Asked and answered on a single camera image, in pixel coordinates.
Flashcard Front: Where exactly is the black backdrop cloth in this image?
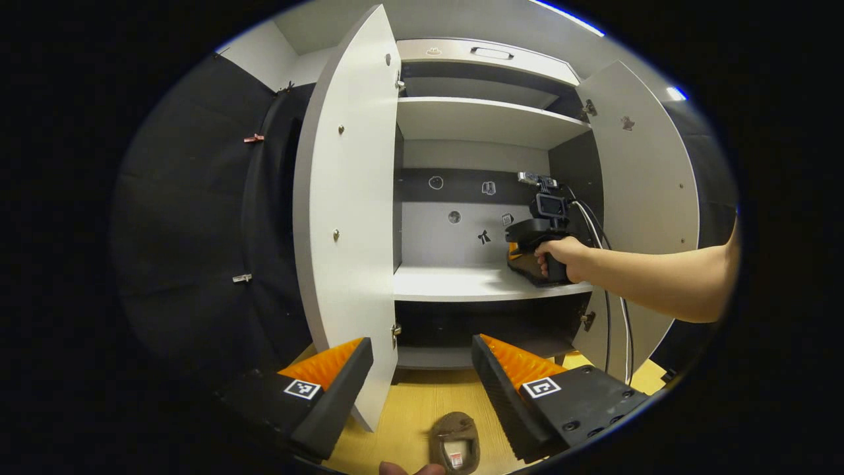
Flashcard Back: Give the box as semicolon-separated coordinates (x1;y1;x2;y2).
112;53;739;396

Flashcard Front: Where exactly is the brown fluffy shoe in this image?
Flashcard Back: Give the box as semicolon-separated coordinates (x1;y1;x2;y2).
429;412;481;475

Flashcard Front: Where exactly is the white shoe cabinet door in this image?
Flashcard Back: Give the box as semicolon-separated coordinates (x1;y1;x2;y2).
292;3;403;433
572;61;701;383

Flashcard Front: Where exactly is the white cable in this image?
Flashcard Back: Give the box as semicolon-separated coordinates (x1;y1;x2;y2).
572;200;635;387

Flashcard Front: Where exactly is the black cable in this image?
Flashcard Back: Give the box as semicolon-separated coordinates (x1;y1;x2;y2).
567;188;614;377

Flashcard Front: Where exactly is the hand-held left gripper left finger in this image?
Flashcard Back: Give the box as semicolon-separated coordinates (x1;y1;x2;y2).
214;338;375;462

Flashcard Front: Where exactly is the beige cabinet drawer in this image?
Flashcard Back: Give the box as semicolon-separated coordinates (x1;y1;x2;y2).
396;38;581;86

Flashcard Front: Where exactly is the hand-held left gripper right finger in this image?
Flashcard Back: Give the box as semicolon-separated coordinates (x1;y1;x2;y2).
471;334;650;464

